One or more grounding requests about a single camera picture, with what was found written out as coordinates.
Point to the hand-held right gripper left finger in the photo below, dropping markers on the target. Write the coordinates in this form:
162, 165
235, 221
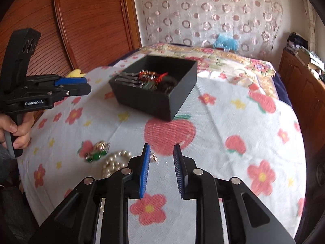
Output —
144, 175

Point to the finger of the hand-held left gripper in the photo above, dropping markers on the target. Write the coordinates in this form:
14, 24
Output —
78, 89
73, 81

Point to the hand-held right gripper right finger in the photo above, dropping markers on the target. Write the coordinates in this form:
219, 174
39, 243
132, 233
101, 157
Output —
179, 175

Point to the small silver earring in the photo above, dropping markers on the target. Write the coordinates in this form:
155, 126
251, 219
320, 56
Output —
153, 157

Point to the metal hair comb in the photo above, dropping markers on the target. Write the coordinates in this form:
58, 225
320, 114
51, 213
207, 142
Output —
127, 81

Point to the black cardboard box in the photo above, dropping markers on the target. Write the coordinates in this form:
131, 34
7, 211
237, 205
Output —
147, 104

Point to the silver bangle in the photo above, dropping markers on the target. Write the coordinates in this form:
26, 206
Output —
171, 80

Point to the person's left hand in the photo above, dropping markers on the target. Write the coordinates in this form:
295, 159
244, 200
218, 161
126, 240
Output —
25, 129

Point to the yellow plush toy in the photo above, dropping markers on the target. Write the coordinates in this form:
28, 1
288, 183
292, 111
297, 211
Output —
76, 74

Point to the wooden headboard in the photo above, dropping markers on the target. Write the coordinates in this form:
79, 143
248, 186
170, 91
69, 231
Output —
88, 17

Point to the floral bedsheet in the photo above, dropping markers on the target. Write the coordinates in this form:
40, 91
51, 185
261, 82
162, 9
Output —
228, 61

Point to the dark blue sheet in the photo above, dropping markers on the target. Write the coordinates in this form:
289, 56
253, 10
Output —
280, 89

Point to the blue plastic bag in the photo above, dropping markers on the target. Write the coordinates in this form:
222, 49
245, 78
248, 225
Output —
226, 42

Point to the circle-patterned curtain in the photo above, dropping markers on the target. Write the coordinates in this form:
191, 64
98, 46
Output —
203, 10

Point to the wooden cabinet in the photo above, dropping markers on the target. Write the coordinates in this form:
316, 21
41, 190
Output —
304, 94

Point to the pile of papers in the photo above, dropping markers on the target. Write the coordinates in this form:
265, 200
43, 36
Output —
312, 61

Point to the black bag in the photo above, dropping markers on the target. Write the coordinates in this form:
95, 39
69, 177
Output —
295, 42

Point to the pale window curtain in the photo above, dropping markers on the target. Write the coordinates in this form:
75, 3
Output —
311, 25

